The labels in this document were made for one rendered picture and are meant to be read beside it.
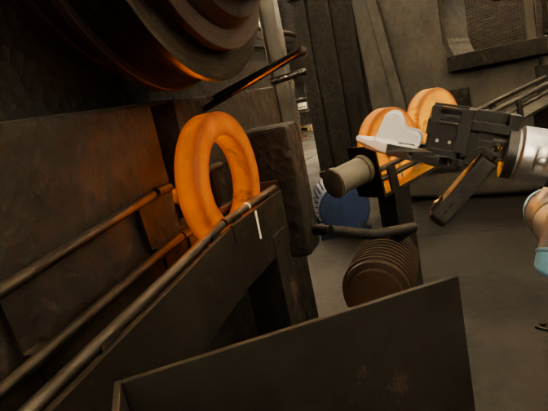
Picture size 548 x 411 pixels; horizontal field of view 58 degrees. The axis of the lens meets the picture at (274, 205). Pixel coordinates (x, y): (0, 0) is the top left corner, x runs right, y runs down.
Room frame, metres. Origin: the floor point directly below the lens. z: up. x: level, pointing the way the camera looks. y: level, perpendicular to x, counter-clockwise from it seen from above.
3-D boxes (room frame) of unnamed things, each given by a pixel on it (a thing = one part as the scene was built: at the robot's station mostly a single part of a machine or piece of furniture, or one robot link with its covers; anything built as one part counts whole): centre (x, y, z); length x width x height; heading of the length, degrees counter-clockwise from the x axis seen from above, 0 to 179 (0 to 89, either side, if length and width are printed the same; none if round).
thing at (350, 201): (2.92, -0.38, 0.17); 0.57 x 0.31 x 0.34; 178
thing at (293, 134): (0.90, -0.01, 0.68); 0.11 x 0.08 x 0.24; 68
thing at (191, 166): (0.68, 0.06, 0.75); 0.18 x 0.03 x 0.18; 157
